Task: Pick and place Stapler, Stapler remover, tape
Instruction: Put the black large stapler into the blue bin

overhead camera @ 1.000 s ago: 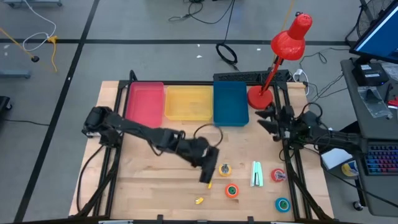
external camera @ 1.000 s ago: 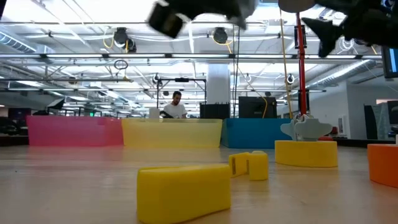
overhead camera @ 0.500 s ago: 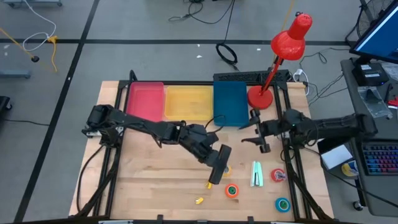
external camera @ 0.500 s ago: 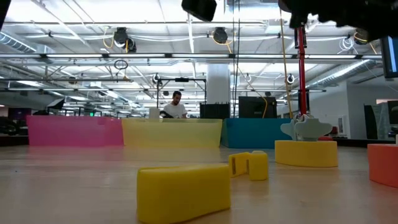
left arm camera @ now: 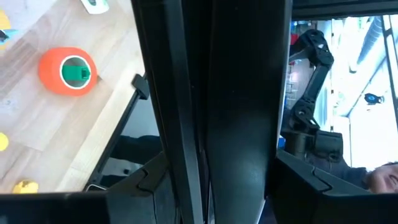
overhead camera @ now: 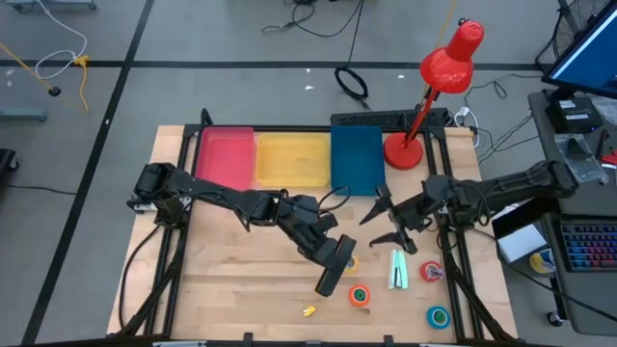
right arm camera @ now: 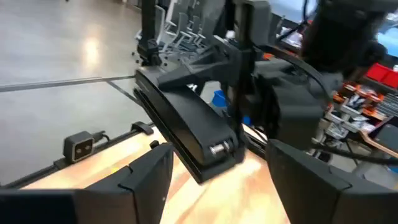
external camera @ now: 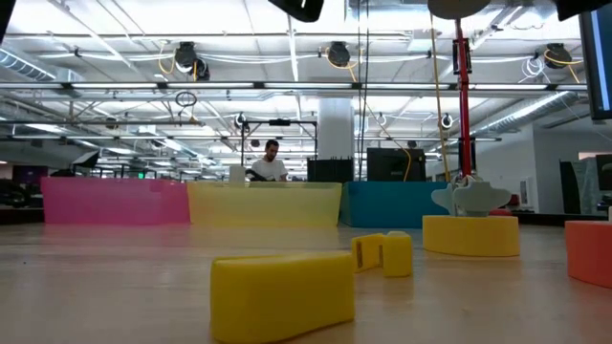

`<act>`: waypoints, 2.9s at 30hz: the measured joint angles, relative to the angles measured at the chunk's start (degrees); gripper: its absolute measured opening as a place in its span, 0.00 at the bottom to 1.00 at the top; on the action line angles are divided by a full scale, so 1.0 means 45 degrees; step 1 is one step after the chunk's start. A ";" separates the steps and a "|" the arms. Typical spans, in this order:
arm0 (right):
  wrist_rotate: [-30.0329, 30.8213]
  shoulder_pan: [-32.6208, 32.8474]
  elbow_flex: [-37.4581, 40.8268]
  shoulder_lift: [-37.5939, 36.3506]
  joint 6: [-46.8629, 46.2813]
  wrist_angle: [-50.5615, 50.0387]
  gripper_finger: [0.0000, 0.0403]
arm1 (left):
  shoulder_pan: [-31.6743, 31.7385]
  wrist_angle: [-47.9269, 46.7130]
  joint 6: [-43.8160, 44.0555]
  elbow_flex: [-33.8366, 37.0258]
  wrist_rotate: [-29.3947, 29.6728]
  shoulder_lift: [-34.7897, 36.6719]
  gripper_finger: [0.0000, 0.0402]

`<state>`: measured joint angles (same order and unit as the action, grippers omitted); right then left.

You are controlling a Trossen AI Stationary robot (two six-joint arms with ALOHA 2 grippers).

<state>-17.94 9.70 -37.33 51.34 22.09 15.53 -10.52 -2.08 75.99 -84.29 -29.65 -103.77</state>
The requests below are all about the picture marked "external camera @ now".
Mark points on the black background rig frame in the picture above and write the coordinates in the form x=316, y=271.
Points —
x=279, y=122

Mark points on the black binder clip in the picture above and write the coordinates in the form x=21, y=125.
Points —
x=480, y=198

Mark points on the yellow plastic bin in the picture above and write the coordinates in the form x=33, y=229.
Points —
x=263, y=205

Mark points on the orange tape roll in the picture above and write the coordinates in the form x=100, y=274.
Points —
x=590, y=253

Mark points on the yellow mini stapler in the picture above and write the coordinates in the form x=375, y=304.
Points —
x=282, y=296
x=397, y=253

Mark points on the silver ventilation duct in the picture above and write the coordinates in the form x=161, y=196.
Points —
x=526, y=112

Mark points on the yellow tape roll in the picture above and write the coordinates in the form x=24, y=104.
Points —
x=471, y=236

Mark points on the large black equipment case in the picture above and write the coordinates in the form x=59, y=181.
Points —
x=396, y=165

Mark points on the low black equipment case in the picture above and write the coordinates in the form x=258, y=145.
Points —
x=330, y=170

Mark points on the white building column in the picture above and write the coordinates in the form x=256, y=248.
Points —
x=336, y=129

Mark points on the blue plastic bin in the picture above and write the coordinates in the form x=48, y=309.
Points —
x=387, y=205

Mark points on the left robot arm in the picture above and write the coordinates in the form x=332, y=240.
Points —
x=4, y=14

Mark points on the pink plastic bin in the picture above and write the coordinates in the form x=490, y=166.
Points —
x=115, y=200

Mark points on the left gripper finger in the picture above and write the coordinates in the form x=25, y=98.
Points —
x=312, y=8
x=289, y=6

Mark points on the person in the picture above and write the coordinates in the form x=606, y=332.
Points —
x=268, y=167

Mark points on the computer monitor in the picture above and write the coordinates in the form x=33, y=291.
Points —
x=597, y=62

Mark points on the white cylinder container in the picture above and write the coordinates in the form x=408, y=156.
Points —
x=236, y=174

